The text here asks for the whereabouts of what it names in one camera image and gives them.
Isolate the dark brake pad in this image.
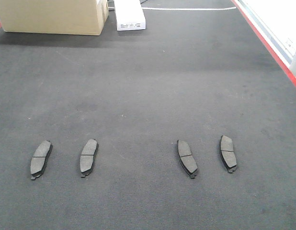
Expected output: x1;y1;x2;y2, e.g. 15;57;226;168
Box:
177;140;199;179
30;140;53;180
219;135;237;173
80;139;99;178

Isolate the long white box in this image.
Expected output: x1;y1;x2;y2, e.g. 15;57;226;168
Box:
114;0;146;31

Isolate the large cardboard box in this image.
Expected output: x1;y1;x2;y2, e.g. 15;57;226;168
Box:
0;0;109;35

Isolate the red conveyor frame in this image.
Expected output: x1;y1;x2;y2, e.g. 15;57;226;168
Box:
232;0;296;88

